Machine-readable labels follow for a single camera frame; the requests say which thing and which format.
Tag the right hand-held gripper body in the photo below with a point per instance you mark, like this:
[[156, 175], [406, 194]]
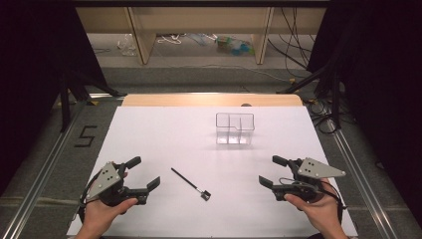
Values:
[[315, 168]]

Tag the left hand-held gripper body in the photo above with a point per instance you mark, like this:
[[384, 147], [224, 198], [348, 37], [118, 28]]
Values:
[[107, 177]]

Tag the black makeup brush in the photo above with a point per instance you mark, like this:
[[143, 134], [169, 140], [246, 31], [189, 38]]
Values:
[[185, 179]]

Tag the clear plastic organizer box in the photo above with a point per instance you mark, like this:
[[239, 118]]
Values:
[[229, 137]]

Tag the person's left hand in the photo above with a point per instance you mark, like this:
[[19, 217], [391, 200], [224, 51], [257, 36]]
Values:
[[99, 215]]

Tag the person's right hand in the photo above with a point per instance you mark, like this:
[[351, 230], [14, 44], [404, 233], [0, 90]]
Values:
[[323, 210]]

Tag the white table mat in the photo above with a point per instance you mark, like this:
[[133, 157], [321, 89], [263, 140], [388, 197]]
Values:
[[185, 139]]

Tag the black tripod stand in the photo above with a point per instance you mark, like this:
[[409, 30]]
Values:
[[66, 99], [334, 96]]

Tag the wooden table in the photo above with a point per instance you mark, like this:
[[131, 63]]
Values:
[[199, 99]]

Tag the dark curtain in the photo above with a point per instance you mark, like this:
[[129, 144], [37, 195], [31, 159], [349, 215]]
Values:
[[381, 99], [33, 83]]

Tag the clear plastic bag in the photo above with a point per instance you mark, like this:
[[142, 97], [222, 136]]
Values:
[[126, 45]]

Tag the colourful plastic packaging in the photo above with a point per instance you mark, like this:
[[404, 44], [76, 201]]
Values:
[[234, 46]]

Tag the light wooden desk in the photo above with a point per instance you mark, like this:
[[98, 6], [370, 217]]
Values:
[[199, 20]]

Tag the metal floor rail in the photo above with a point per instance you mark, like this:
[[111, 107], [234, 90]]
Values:
[[40, 179], [361, 186]]

